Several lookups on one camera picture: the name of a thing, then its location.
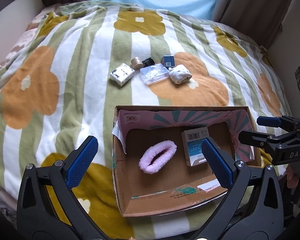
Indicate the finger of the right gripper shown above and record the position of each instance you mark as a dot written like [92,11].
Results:
[284,122]
[258,139]

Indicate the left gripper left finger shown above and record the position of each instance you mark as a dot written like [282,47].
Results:
[78,161]

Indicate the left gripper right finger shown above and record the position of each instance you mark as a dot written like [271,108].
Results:
[220,162]

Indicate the tall white blue box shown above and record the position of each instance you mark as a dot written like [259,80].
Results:
[192,143]

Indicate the pink fluffy scrunchie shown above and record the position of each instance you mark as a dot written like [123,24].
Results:
[157,156]

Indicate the white floral tissue pack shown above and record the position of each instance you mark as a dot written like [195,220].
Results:
[122,74]

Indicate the white patterned socks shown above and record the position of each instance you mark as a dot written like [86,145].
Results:
[179,74]

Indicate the clear plastic floss box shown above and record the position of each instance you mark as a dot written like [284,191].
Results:
[153,74]

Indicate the beige round cosmetic jar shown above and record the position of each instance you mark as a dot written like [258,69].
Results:
[136,63]

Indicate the black round cosmetic jar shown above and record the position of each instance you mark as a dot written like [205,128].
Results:
[148,62]

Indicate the small blue box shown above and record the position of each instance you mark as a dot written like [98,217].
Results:
[168,61]

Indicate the person's right hand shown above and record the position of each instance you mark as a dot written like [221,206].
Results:
[292,179]

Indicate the open cardboard box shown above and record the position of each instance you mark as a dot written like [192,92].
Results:
[176,186]

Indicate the floral striped fleece blanket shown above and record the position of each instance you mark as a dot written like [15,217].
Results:
[55,91]

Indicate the brown curtain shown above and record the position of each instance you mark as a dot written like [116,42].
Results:
[261,20]

